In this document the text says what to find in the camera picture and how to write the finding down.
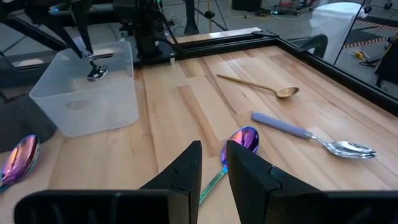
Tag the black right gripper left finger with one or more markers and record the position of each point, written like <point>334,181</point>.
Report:
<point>174,193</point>

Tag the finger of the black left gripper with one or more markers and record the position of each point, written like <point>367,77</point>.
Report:
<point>63,35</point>
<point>83,28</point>

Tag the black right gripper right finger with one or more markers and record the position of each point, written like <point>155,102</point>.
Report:
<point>264,193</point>

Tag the gold spoon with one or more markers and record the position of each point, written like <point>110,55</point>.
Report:
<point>287,92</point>

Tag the iridescent purple-teal spoon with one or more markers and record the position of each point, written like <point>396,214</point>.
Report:
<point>242,140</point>
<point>18,161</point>

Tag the clear plastic bin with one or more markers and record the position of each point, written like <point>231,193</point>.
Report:
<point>93,102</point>

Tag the black tripod stand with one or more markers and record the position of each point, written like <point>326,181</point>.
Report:
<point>190,18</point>

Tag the white covered bin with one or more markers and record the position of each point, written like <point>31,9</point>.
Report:
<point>335,28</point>

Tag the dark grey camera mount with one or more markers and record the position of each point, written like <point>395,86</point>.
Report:
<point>21,124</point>

